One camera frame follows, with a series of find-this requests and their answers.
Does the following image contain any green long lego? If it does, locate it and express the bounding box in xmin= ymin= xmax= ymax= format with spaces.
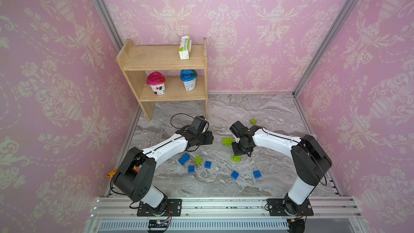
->
xmin=231 ymin=155 xmax=242 ymax=163

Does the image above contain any green lego pair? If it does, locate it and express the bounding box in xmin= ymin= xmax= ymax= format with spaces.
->
xmin=222 ymin=138 xmax=234 ymax=146

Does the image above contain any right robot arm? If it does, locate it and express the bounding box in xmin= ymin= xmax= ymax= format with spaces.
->
xmin=230 ymin=121 xmax=332 ymax=217

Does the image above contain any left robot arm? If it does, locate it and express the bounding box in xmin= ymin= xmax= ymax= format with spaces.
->
xmin=111 ymin=116 xmax=213 ymax=215

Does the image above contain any blue large lego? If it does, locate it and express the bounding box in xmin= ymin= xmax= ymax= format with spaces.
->
xmin=178 ymin=153 xmax=191 ymax=166

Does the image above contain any blue small lego front-right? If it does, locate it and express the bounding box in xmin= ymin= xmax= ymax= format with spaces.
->
xmin=253 ymin=170 xmax=262 ymax=179

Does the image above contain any blue small lego front-centre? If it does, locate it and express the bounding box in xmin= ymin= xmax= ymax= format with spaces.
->
xmin=231 ymin=170 xmax=239 ymax=180

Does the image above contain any blue small lego middle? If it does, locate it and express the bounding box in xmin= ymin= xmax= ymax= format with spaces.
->
xmin=204 ymin=161 xmax=212 ymax=169

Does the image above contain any blue small lego front-left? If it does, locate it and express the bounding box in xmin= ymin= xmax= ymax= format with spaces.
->
xmin=188 ymin=166 xmax=195 ymax=174

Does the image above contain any blue lid yogurt cup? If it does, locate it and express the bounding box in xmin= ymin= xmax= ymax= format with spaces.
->
xmin=180 ymin=70 xmax=198 ymax=91

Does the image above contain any pink lid yogurt cup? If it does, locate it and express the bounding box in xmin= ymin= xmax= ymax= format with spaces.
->
xmin=146 ymin=71 xmax=166 ymax=96

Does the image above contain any wooden two-tier shelf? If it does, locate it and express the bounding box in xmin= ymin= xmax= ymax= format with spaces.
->
xmin=116 ymin=38 xmax=209 ymax=121

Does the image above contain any green white carton box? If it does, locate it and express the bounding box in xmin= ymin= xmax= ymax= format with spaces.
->
xmin=179 ymin=36 xmax=192 ymax=60

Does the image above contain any orange snack bag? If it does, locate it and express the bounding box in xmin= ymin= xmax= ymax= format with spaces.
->
xmin=106 ymin=167 xmax=119 ymax=179

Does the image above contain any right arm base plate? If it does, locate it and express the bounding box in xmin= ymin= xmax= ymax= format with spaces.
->
xmin=264 ymin=198 xmax=314 ymax=217

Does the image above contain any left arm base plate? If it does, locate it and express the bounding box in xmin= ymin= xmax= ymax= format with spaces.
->
xmin=137 ymin=198 xmax=182 ymax=217

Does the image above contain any aluminium front rail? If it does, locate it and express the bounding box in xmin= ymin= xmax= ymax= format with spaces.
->
xmin=84 ymin=196 xmax=369 ymax=233

